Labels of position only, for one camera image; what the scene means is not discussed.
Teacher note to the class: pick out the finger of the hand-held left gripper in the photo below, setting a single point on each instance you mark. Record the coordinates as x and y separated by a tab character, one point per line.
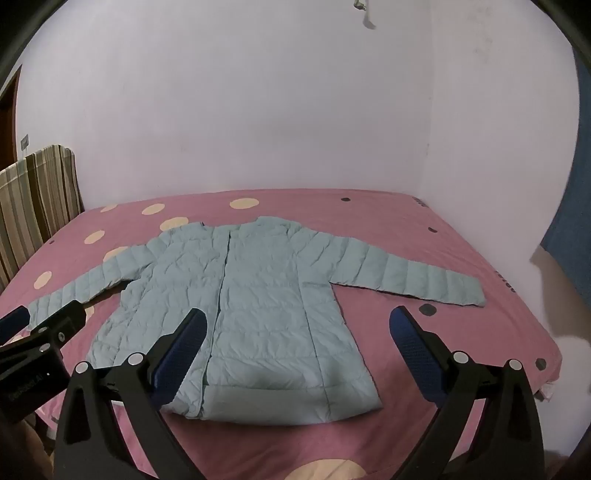
60	321
14	321

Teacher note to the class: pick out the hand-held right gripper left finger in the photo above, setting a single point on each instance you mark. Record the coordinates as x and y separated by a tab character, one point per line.
179	356

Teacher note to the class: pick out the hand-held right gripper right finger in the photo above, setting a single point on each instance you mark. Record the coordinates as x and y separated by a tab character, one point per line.
412	350

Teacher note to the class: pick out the light blue puffer jacket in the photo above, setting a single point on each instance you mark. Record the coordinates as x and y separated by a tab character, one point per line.
258	300

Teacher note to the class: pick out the person's left forearm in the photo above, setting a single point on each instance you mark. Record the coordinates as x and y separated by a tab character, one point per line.
21	452

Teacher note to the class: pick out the striped headboard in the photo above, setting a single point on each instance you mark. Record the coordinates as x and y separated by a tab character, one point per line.
37	203

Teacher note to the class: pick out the pink polka dot bed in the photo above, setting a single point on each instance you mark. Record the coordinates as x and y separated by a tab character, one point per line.
415	226

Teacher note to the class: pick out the brown wooden door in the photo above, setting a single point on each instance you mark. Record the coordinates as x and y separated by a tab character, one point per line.
6	120

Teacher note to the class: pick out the blue curtain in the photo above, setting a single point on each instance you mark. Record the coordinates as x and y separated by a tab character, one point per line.
572	221

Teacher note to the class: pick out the wall light switch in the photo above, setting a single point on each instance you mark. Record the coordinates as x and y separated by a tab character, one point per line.
25	141

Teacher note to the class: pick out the wall hook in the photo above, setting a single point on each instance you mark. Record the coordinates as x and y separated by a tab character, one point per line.
364	16

